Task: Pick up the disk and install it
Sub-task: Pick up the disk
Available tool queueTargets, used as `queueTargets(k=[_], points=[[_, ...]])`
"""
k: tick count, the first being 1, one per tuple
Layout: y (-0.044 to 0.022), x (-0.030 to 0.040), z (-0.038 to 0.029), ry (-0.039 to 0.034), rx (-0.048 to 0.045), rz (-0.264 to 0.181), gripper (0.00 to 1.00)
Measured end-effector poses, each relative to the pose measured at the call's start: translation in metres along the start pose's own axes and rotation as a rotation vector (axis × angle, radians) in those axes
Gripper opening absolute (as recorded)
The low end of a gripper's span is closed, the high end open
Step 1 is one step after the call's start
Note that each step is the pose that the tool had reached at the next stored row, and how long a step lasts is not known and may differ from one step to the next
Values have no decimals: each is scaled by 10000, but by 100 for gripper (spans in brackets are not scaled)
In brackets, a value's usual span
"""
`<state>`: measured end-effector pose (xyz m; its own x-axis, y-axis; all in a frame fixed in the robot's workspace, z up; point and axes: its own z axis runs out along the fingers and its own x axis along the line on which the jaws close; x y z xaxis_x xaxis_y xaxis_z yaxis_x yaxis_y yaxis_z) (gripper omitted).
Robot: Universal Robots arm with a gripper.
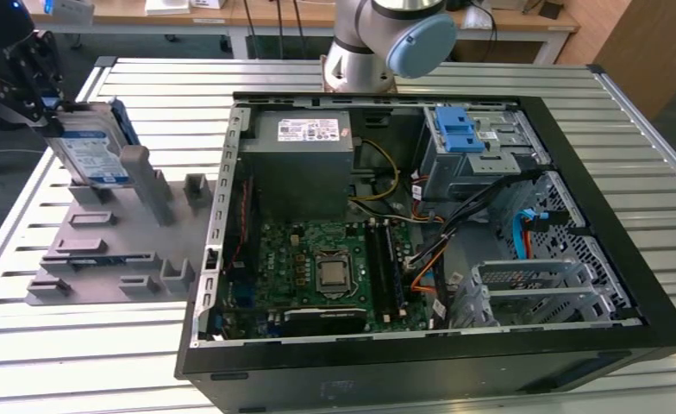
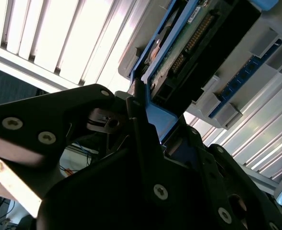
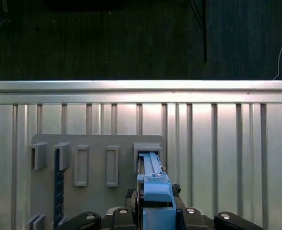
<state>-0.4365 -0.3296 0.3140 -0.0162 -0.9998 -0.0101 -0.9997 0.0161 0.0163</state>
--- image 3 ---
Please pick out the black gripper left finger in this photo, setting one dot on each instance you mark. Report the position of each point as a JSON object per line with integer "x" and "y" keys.
{"x": 123, "y": 218}

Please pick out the dark blue RAM stick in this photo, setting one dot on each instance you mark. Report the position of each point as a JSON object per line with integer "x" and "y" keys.
{"x": 58, "y": 182}

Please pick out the hard disk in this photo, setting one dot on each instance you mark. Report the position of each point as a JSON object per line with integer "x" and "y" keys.
{"x": 156, "y": 191}

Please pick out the grey parts rack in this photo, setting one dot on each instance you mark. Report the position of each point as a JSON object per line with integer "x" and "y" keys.
{"x": 95, "y": 141}

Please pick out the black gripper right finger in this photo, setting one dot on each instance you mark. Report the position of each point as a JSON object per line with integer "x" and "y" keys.
{"x": 193, "y": 218}

